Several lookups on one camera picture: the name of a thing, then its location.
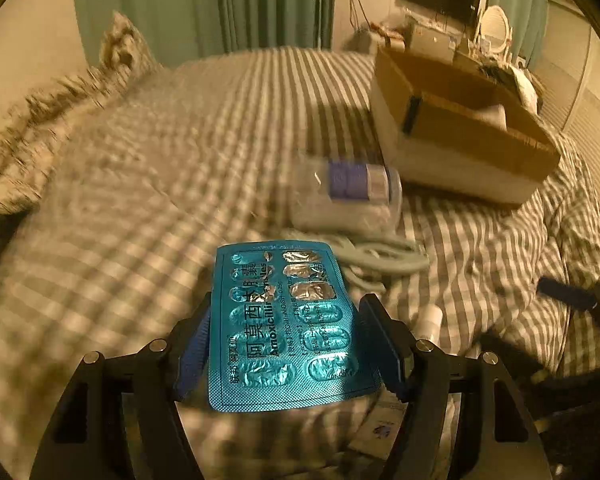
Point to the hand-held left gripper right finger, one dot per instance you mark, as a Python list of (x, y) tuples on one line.
[(389, 355)]

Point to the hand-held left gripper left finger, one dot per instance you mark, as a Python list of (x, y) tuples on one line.
[(195, 355)]

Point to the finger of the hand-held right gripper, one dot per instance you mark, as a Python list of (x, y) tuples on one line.
[(567, 294)]

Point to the teal pill blister pack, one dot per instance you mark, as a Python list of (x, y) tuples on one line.
[(280, 330)]

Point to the cardboard box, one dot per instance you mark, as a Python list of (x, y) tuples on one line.
[(460, 125)]

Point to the small white bottle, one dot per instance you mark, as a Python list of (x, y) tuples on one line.
[(432, 321)]

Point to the white paper leaflet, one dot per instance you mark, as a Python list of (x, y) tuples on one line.
[(380, 425)]

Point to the clear plastic bag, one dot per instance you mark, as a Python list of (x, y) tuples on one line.
[(330, 205)]

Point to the purple and white packet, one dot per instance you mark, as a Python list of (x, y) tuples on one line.
[(355, 180)]

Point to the checked bed blanket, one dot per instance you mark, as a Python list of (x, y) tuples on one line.
[(130, 185)]

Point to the white wardrobe door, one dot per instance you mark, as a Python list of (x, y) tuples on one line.
[(585, 100)]

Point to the white packet in box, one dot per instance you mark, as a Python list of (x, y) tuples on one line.
[(490, 115)]

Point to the round white table mirror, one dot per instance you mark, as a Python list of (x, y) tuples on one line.
[(495, 27)]

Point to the green curtain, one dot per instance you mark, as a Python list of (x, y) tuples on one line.
[(200, 5), (517, 5)]

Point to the checked pillow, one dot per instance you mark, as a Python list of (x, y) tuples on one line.
[(125, 42)]

